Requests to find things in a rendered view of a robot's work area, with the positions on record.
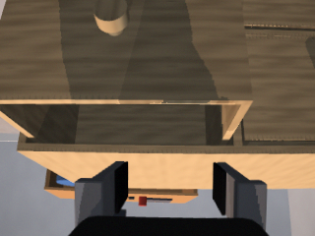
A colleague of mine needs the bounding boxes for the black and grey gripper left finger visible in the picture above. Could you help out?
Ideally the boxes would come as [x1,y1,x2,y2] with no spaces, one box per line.
[75,161,128,228]

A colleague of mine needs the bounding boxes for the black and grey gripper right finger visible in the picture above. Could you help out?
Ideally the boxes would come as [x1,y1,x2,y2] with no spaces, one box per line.
[213,162,267,231]

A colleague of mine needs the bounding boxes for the wooden chest of drawers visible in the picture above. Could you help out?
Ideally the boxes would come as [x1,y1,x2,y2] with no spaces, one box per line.
[17,122,315,189]

